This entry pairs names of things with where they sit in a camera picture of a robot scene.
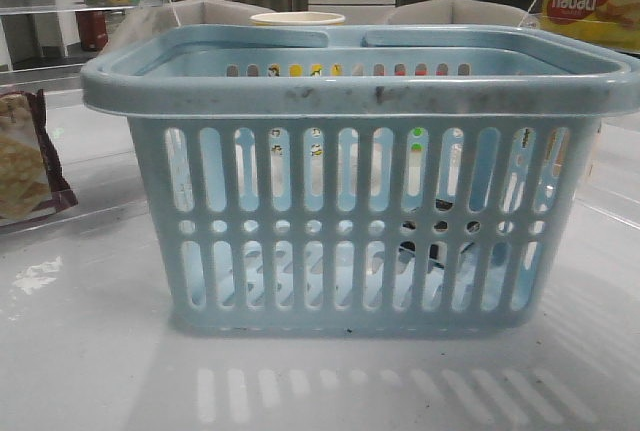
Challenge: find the light blue plastic basket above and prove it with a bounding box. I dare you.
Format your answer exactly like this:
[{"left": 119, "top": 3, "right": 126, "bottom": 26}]
[{"left": 81, "top": 25, "right": 639, "bottom": 334}]

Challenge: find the maroon cracker snack bag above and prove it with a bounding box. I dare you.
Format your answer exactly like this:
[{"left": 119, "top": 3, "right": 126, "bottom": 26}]
[{"left": 1, "top": 90, "right": 78, "bottom": 228}]

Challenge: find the beige armchair right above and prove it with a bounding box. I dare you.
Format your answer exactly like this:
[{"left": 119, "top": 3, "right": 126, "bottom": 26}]
[{"left": 383, "top": 0, "right": 540, "bottom": 28}]

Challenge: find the yellow nabati wafer box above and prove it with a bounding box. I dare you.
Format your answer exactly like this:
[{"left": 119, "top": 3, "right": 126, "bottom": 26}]
[{"left": 539, "top": 0, "right": 639, "bottom": 52}]

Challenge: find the dark tissue pack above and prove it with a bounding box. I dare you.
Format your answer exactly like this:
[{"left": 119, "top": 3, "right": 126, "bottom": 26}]
[{"left": 398, "top": 199, "right": 508, "bottom": 273}]

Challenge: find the red fire extinguisher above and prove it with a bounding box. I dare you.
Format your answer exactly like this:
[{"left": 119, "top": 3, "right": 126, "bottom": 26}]
[{"left": 75, "top": 11, "right": 108, "bottom": 51}]

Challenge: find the beige armchair left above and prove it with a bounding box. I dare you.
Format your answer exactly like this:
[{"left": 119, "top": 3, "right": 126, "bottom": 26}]
[{"left": 102, "top": 0, "right": 272, "bottom": 54}]

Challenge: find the beige armchair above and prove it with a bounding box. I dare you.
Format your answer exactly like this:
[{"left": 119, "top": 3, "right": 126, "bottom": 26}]
[
  {"left": 102, "top": 0, "right": 272, "bottom": 54},
  {"left": 383, "top": 0, "right": 540, "bottom": 28}
]

